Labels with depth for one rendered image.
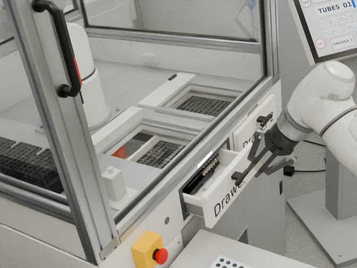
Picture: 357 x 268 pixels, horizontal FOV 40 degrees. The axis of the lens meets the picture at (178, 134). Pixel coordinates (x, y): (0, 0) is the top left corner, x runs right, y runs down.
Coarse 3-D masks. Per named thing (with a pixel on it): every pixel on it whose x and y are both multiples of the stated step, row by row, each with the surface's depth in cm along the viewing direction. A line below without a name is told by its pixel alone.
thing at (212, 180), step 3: (219, 171) 152; (222, 171) 152; (216, 174) 151; (219, 174) 151; (213, 177) 150; (216, 177) 150; (210, 180) 149; (213, 180) 149; (207, 183) 148; (210, 183) 147; (204, 186) 147; (207, 186) 146; (204, 189) 146
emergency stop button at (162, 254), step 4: (164, 248) 121; (160, 252) 119; (164, 252) 119; (156, 256) 119; (160, 256) 119; (164, 256) 119; (156, 260) 119; (160, 260) 119; (164, 260) 120; (160, 264) 120
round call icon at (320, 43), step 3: (315, 39) 184; (318, 39) 185; (321, 39) 185; (324, 39) 185; (315, 42) 184; (318, 42) 184; (321, 42) 185; (324, 42) 185; (315, 45) 184; (318, 45) 184; (321, 45) 184; (324, 45) 184; (318, 48) 184; (321, 48) 184
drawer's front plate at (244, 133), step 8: (272, 96) 172; (264, 104) 168; (272, 104) 173; (256, 112) 164; (264, 112) 168; (248, 120) 160; (256, 120) 164; (240, 128) 157; (248, 128) 160; (256, 128) 165; (264, 128) 171; (240, 136) 156; (248, 136) 161; (240, 144) 157
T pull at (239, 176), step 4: (236, 172) 140; (240, 172) 139; (244, 172) 139; (248, 172) 140; (232, 176) 138; (236, 176) 138; (240, 176) 138; (244, 176) 138; (236, 180) 136; (240, 180) 136; (236, 184) 136; (240, 184) 137
